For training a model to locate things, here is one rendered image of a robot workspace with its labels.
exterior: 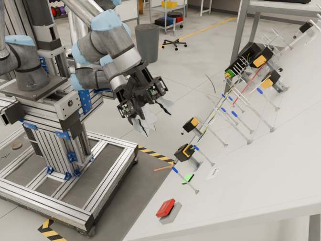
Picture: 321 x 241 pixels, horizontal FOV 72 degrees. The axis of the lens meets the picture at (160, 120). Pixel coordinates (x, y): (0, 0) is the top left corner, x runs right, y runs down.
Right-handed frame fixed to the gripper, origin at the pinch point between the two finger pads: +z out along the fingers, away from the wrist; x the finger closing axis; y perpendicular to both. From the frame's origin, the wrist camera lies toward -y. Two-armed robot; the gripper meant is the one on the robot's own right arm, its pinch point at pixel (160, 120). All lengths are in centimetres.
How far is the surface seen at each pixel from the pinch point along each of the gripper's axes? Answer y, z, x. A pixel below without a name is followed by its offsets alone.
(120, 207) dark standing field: -106, 84, -11
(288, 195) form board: 43.2, 3.0, -14.6
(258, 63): 8, 10, 54
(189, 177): 6.2, 19.3, -5.8
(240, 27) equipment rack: -18, 2, 96
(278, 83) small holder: 25.7, 7.8, 29.0
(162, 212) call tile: 11.5, 14.1, -21.8
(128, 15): -407, -59, 334
